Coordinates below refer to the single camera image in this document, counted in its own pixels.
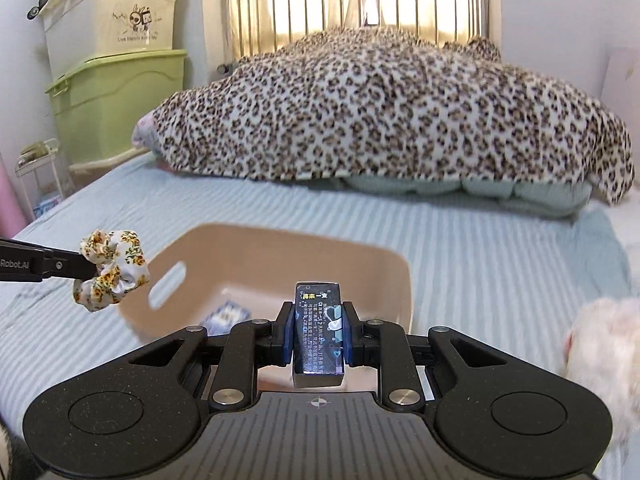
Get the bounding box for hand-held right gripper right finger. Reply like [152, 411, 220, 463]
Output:
[344, 301, 510, 412]

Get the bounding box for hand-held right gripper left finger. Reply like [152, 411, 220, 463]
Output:
[129, 301, 297, 412]

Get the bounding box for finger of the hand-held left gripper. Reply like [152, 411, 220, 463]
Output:
[0, 239, 85, 261]
[42, 257, 98, 281]

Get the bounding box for small dark printed box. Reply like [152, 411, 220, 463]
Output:
[292, 281, 347, 389]

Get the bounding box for floral fabric scrunchie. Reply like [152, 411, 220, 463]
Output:
[72, 228, 150, 313]

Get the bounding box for beige plastic basket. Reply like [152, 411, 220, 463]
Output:
[117, 223, 414, 357]

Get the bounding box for small blue printed packet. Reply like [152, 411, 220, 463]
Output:
[199, 299, 252, 337]

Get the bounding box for striped blue bed sheet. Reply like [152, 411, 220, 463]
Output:
[0, 150, 640, 480]

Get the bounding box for green plastic storage box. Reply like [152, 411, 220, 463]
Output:
[44, 49, 189, 167]

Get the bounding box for light green duvet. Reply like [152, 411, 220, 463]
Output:
[343, 174, 592, 219]

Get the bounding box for leopard print blanket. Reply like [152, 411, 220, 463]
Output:
[132, 27, 636, 207]

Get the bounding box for cream plastic storage box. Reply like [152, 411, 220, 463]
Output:
[38, 0, 182, 82]

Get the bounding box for white fluffy plush toy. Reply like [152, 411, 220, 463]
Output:
[562, 297, 640, 448]

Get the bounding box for metal bed headboard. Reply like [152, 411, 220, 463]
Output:
[207, 0, 495, 73]

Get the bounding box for white wire rack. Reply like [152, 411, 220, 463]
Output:
[14, 137, 68, 213]

